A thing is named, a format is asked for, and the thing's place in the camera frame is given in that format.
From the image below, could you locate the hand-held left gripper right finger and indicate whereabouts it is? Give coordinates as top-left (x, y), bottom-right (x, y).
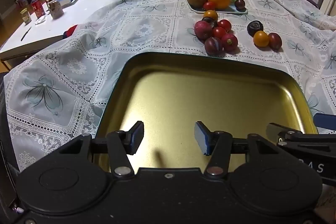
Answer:
top-left (194, 121), bottom-right (286, 179)

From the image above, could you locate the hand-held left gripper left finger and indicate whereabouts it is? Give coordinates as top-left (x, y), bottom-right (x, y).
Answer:
top-left (54, 121), bottom-right (145, 178)

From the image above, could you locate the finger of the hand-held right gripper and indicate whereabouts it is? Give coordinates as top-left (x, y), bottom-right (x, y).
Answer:
top-left (266, 122), bottom-right (303, 138)
top-left (313, 113), bottom-right (336, 135)

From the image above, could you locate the gold metal tray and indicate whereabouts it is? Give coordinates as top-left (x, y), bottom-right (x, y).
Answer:
top-left (95, 52), bottom-right (319, 173)

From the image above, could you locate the dark red cherry tomato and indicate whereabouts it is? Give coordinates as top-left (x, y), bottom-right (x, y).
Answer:
top-left (268, 32), bottom-right (282, 50)

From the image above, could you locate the purple plum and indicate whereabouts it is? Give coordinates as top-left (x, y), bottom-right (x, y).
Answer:
top-left (204, 37), bottom-right (223, 55)

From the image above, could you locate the dark brown wrinkled fruit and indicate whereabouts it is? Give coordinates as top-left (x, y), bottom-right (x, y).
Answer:
top-left (247, 20), bottom-right (264, 37)

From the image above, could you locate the red and blue object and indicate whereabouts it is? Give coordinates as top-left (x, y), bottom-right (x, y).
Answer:
top-left (62, 25), bottom-right (78, 38)

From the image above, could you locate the pale green square plate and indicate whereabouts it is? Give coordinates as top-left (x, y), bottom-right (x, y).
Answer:
top-left (184, 0), bottom-right (248, 15)

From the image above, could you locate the black pen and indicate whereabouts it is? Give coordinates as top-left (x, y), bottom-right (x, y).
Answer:
top-left (21, 26), bottom-right (32, 41)

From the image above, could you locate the red tin can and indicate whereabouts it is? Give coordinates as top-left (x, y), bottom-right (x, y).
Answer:
top-left (31, 0), bottom-right (46, 17)

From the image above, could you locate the small glass jar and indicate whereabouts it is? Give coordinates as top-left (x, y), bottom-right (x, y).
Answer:
top-left (20, 8), bottom-right (32, 24)

